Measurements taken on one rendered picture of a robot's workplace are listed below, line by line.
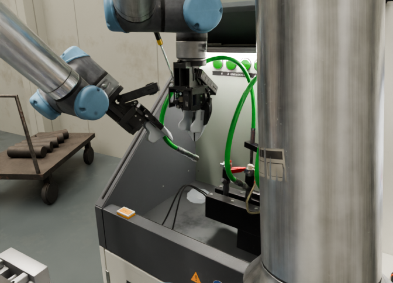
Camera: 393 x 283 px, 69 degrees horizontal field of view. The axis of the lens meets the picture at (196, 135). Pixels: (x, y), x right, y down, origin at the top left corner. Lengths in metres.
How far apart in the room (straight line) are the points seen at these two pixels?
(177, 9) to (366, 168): 0.46
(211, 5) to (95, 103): 0.31
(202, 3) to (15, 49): 0.34
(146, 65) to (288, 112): 3.22
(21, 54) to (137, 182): 0.63
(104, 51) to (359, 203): 3.68
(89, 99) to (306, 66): 0.52
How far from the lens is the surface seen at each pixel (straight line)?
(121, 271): 1.08
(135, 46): 3.47
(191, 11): 0.57
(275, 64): 0.20
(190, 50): 0.69
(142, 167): 1.08
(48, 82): 0.64
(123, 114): 0.82
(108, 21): 0.59
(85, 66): 0.81
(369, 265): 0.23
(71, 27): 4.18
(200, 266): 0.81
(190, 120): 0.77
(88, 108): 0.65
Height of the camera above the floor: 1.46
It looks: 18 degrees down
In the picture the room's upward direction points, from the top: straight up
